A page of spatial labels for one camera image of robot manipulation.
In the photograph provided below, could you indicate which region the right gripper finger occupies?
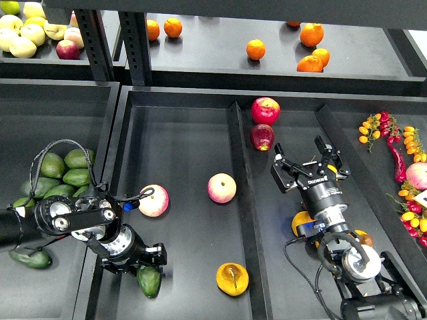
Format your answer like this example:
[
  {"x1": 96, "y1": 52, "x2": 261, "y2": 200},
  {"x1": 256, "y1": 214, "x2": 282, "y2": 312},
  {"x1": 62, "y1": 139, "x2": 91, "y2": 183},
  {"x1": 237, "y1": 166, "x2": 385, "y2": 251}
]
[
  {"x1": 314, "y1": 135, "x2": 351, "y2": 180},
  {"x1": 272, "y1": 143, "x2": 310, "y2": 182}
]

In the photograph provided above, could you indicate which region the orange left edge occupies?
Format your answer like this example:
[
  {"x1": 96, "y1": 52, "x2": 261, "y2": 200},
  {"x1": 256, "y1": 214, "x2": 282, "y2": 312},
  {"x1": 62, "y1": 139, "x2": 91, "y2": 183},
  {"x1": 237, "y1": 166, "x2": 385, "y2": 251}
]
[{"x1": 146, "y1": 19, "x2": 160, "y2": 41}]

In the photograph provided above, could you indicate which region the bright red apple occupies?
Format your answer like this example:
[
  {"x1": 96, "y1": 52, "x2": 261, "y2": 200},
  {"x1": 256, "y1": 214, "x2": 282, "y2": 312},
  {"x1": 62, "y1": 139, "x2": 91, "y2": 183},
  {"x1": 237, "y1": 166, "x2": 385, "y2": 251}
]
[{"x1": 251, "y1": 97, "x2": 281, "y2": 125}]

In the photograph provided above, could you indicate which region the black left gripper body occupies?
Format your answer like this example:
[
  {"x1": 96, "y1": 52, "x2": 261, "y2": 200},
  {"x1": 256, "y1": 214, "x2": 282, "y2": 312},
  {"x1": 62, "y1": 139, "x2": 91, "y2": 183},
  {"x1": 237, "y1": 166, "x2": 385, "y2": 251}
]
[{"x1": 101, "y1": 225, "x2": 167, "y2": 275}]

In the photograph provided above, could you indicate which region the black left tray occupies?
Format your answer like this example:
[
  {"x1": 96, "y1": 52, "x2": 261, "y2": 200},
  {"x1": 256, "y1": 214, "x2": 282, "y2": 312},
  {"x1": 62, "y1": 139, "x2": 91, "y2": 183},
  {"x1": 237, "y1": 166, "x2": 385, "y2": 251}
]
[{"x1": 1, "y1": 79, "x2": 119, "y2": 319}]

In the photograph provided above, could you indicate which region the mixed cherry tomato cluster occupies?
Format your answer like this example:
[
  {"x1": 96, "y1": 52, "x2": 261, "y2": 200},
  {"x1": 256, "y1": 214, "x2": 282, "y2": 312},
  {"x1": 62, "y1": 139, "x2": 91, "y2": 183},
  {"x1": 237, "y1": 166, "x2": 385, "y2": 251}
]
[{"x1": 387, "y1": 180, "x2": 426, "y2": 248}]

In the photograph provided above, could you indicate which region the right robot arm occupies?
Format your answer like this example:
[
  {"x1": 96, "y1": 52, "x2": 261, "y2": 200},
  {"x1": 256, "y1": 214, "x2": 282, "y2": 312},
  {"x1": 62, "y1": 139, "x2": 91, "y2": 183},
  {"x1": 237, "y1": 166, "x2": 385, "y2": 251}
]
[{"x1": 271, "y1": 136, "x2": 426, "y2": 319}]

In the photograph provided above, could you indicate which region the green avocado top left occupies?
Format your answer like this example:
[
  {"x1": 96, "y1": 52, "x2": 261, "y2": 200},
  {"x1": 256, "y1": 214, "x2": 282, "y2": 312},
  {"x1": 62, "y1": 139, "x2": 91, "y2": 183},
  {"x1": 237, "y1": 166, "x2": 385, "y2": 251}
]
[{"x1": 41, "y1": 152, "x2": 65, "y2": 179}]

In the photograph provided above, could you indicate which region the yellow pear top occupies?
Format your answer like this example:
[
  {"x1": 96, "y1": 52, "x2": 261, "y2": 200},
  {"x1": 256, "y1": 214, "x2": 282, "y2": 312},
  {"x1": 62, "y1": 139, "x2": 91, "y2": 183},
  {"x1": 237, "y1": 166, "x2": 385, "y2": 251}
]
[{"x1": 311, "y1": 155, "x2": 338, "y2": 175}]

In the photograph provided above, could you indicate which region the black tray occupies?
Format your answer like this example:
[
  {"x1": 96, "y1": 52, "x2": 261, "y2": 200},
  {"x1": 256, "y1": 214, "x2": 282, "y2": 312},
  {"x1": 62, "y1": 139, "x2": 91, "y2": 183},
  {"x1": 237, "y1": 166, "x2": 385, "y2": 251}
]
[
  {"x1": 1, "y1": 79, "x2": 119, "y2": 319},
  {"x1": 84, "y1": 87, "x2": 426, "y2": 319}
]

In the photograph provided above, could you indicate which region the black tray divider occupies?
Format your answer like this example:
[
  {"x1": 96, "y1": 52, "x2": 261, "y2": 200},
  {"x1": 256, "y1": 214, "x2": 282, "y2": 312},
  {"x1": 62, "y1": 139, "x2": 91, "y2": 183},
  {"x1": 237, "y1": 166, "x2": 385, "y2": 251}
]
[
  {"x1": 316, "y1": 105, "x2": 426, "y2": 265},
  {"x1": 227, "y1": 101, "x2": 272, "y2": 319}
]

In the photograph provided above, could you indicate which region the green avocado centre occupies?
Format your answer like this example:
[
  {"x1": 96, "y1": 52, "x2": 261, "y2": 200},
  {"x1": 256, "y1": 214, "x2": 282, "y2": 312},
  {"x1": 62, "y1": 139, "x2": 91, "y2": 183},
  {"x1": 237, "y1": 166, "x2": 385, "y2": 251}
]
[{"x1": 43, "y1": 184, "x2": 75, "y2": 199}]

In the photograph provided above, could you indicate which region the yellow pear left low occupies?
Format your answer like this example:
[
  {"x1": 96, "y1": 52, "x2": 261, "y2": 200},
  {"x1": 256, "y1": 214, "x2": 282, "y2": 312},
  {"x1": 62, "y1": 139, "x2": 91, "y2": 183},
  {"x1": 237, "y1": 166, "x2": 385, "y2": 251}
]
[{"x1": 291, "y1": 211, "x2": 313, "y2": 237}]

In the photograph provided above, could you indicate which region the orange large right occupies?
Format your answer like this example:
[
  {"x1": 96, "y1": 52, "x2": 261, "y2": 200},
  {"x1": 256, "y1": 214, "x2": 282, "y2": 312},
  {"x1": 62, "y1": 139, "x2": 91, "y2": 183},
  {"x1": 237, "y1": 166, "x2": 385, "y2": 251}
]
[{"x1": 300, "y1": 23, "x2": 324, "y2": 47}]

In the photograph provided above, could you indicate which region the yellow pear stem up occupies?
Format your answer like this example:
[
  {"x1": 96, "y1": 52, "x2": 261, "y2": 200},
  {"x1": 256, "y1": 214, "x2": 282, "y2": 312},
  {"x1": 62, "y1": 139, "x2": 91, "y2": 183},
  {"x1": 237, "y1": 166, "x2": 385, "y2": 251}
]
[{"x1": 216, "y1": 262, "x2": 249, "y2": 297}]

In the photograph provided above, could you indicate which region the yellow pear right low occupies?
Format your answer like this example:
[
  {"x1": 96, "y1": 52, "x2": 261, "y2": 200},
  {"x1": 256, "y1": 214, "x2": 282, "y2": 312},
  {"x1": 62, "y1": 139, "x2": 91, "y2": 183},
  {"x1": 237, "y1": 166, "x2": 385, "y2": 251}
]
[{"x1": 355, "y1": 229, "x2": 374, "y2": 247}]

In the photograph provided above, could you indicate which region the pink apple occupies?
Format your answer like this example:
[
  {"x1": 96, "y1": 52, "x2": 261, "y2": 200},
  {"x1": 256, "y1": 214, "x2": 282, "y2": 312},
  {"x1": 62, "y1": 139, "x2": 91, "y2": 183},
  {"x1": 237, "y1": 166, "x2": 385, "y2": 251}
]
[
  {"x1": 138, "y1": 184, "x2": 169, "y2": 217},
  {"x1": 207, "y1": 173, "x2": 237, "y2": 204}
]

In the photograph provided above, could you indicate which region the green avocado top right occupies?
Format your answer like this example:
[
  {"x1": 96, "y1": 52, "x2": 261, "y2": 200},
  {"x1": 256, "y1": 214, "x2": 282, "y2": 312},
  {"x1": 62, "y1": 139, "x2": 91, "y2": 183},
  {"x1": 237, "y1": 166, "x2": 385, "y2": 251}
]
[{"x1": 64, "y1": 149, "x2": 88, "y2": 169}]

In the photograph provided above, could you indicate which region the orange small right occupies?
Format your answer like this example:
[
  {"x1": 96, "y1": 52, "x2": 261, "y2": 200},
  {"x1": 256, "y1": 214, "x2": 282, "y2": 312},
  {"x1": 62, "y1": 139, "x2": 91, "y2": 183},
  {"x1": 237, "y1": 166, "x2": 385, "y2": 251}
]
[{"x1": 312, "y1": 48, "x2": 330, "y2": 67}]

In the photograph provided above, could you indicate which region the black tray divider right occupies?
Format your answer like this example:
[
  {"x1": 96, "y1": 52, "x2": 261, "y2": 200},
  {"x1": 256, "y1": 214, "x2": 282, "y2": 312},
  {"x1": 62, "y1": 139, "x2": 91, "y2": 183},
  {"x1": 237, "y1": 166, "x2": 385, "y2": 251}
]
[{"x1": 316, "y1": 105, "x2": 426, "y2": 265}]

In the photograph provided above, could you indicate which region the green avocado small middle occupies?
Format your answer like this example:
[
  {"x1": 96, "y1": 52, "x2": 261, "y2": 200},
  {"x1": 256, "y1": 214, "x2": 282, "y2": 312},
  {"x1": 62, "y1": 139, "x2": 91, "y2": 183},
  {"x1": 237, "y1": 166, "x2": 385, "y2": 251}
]
[{"x1": 63, "y1": 168, "x2": 91, "y2": 187}]

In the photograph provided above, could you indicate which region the black tray divider left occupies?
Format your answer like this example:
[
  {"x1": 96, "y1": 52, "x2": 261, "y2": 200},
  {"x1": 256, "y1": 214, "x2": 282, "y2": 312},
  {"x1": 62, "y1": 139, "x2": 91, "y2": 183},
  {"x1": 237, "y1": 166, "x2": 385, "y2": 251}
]
[{"x1": 227, "y1": 101, "x2": 272, "y2": 319}]

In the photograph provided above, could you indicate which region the yellow pear low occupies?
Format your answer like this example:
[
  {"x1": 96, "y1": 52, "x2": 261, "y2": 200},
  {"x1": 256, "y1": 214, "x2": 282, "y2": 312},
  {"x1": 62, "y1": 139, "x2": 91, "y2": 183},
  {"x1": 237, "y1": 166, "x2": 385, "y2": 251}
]
[
  {"x1": 355, "y1": 229, "x2": 374, "y2": 247},
  {"x1": 291, "y1": 211, "x2": 313, "y2": 237}
]

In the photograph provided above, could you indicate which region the pink apple right edge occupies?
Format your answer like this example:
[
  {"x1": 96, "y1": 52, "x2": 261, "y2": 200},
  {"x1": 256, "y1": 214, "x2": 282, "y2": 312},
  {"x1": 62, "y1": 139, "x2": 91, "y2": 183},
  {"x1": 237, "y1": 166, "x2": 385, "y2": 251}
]
[{"x1": 406, "y1": 162, "x2": 426, "y2": 190}]

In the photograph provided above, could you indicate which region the orange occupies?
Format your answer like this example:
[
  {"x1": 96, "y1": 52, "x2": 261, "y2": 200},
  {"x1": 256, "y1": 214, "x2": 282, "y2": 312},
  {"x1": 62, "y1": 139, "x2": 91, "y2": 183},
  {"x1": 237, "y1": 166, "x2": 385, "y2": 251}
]
[
  {"x1": 297, "y1": 55, "x2": 324, "y2": 73},
  {"x1": 163, "y1": 17, "x2": 183, "y2": 38},
  {"x1": 246, "y1": 39, "x2": 266, "y2": 61}
]

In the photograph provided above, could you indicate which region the black perforated post right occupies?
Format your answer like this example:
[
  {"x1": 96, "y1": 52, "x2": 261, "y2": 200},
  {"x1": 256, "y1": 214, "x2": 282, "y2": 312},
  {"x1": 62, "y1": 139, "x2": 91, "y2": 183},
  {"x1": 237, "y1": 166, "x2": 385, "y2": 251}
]
[{"x1": 118, "y1": 11, "x2": 153, "y2": 87}]

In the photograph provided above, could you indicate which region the black upper right shelf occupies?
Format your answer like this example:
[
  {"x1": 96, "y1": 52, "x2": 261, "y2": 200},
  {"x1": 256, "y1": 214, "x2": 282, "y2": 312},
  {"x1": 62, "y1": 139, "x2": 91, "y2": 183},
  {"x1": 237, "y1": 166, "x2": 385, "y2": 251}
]
[{"x1": 112, "y1": 13, "x2": 426, "y2": 97}]

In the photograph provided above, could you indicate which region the dark avocado bottom left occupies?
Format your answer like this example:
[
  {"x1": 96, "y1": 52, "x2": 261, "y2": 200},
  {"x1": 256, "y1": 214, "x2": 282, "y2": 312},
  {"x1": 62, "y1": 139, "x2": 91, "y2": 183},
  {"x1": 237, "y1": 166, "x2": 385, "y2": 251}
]
[{"x1": 9, "y1": 249, "x2": 52, "y2": 269}]

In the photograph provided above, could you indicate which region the pink apple left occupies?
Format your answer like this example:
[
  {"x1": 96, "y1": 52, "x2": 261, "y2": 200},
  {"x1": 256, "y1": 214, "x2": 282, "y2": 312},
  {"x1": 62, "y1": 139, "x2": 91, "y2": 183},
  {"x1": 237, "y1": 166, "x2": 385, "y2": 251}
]
[{"x1": 138, "y1": 184, "x2": 169, "y2": 217}]

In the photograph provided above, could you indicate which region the white label card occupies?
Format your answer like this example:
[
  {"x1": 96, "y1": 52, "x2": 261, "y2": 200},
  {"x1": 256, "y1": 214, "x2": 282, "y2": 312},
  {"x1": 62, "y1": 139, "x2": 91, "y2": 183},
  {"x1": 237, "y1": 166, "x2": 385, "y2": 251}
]
[{"x1": 414, "y1": 190, "x2": 427, "y2": 207}]

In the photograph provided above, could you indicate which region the orange tomato cluster right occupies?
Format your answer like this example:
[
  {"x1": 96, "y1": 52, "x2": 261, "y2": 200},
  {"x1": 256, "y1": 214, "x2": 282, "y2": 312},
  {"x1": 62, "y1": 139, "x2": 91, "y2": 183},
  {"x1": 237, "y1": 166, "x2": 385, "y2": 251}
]
[{"x1": 403, "y1": 126, "x2": 426, "y2": 163}]

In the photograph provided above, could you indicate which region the dark red apple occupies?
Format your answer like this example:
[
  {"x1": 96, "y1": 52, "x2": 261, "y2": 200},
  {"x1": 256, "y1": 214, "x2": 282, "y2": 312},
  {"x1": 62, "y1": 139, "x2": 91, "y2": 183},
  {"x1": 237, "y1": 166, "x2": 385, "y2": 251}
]
[{"x1": 250, "y1": 124, "x2": 275, "y2": 151}]

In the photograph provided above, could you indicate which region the black centre tray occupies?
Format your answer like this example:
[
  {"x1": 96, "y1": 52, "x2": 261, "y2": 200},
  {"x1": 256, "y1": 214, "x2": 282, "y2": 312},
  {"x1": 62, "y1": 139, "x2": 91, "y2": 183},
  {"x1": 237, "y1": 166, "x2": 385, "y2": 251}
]
[{"x1": 84, "y1": 87, "x2": 426, "y2": 319}]

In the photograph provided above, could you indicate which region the red chili pepper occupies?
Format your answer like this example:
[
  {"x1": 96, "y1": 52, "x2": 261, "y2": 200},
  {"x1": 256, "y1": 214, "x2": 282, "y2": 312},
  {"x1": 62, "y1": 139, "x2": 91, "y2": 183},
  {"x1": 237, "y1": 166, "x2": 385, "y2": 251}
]
[{"x1": 387, "y1": 136, "x2": 406, "y2": 183}]

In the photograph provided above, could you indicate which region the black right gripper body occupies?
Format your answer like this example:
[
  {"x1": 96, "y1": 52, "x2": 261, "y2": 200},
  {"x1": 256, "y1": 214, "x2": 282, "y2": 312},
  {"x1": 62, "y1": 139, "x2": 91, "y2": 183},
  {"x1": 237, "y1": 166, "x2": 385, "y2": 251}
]
[{"x1": 270, "y1": 159, "x2": 351, "y2": 223}]

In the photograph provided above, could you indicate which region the dark avocado left middle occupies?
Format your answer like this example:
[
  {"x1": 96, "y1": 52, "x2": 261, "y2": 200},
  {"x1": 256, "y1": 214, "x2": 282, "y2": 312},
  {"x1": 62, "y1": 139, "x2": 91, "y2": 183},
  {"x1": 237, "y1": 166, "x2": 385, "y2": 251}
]
[{"x1": 21, "y1": 177, "x2": 61, "y2": 199}]

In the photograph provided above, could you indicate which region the red cherry tomato vine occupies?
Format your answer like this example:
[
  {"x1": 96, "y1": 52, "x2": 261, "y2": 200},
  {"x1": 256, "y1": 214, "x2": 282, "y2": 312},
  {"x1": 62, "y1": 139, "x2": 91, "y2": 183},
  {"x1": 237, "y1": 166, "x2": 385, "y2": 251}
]
[{"x1": 380, "y1": 111, "x2": 402, "y2": 144}]

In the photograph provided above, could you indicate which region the orange cherry tomato vine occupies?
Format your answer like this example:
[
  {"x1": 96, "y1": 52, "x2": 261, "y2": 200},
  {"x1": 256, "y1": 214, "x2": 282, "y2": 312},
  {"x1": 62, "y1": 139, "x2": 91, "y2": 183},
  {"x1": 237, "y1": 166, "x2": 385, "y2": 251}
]
[{"x1": 358, "y1": 113, "x2": 381, "y2": 153}]

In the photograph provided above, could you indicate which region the pink apple centre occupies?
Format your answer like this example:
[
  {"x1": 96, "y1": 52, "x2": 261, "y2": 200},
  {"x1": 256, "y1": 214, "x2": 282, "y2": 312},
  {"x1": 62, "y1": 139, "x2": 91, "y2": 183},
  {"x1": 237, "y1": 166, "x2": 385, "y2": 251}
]
[{"x1": 207, "y1": 173, "x2": 237, "y2": 204}]

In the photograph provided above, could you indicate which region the orange centre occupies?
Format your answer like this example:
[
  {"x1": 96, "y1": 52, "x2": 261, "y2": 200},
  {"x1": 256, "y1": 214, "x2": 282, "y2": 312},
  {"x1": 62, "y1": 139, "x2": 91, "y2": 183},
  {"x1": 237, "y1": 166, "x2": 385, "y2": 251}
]
[{"x1": 246, "y1": 39, "x2": 266, "y2": 61}]

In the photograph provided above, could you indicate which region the orange hidden top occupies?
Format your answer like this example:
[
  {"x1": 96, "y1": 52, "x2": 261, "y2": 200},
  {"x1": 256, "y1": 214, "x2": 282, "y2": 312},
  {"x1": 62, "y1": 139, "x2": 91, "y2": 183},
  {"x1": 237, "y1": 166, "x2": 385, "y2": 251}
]
[{"x1": 286, "y1": 21, "x2": 301, "y2": 27}]

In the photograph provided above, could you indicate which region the dark green avocado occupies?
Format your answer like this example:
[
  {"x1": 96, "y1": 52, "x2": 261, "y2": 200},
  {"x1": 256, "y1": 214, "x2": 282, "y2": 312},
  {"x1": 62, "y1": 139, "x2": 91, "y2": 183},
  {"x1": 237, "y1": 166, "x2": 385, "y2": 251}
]
[{"x1": 136, "y1": 266, "x2": 161, "y2": 298}]

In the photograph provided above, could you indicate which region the orange front right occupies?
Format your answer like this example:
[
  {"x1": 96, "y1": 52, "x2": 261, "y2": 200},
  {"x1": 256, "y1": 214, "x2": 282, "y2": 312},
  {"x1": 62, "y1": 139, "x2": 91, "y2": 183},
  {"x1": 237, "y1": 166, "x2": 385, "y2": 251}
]
[{"x1": 297, "y1": 55, "x2": 324, "y2": 73}]

